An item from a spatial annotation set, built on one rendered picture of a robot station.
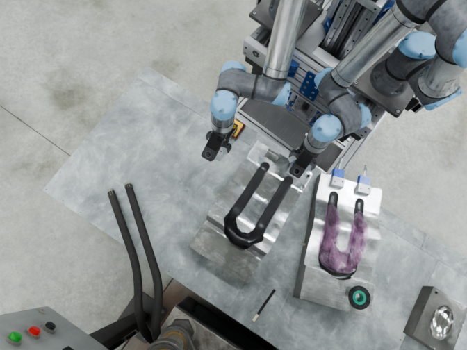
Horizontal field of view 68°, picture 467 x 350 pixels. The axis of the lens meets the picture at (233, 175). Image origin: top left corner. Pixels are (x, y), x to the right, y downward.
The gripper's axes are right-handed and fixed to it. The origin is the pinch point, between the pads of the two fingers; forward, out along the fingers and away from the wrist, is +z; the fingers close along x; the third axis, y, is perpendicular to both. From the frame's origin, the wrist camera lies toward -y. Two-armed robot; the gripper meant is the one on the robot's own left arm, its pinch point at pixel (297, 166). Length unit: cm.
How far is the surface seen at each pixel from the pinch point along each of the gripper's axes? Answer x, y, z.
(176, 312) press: 10, -71, 13
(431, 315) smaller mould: -70, -21, 5
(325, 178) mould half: -12.6, 4.2, 6.4
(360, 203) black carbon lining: -29.4, 3.1, 6.9
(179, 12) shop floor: 132, 96, 92
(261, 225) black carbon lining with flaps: 0.2, -27.5, 0.0
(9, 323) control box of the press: 39, -85, -41
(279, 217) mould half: -4.1, -20.9, 2.6
